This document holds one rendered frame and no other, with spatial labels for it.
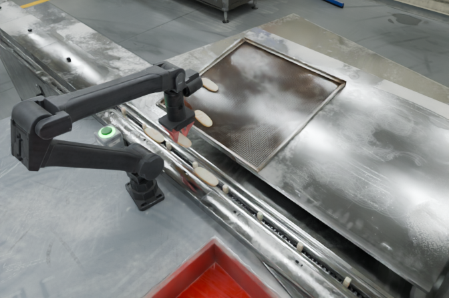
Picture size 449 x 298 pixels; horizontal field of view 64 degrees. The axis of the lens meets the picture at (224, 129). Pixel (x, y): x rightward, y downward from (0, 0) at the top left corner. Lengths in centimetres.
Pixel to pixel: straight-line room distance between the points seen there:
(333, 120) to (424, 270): 52
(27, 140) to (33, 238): 47
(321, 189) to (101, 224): 66
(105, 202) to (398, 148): 92
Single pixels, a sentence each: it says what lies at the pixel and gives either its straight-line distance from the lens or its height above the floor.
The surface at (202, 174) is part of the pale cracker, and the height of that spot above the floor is 86.
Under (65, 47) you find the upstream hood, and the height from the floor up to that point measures 92.
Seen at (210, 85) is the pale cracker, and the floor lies 93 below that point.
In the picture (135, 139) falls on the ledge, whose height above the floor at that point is 86.
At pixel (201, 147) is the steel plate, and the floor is 82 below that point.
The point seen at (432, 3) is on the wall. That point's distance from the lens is 460.
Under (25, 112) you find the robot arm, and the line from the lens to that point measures 81.
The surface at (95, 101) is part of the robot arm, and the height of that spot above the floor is 125.
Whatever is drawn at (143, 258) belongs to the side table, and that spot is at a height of 82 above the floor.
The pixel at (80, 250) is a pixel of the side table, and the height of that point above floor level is 82.
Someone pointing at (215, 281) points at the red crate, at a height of 82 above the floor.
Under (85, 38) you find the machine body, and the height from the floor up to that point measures 82.
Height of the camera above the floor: 173
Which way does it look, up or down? 42 degrees down
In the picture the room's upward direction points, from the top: 1 degrees counter-clockwise
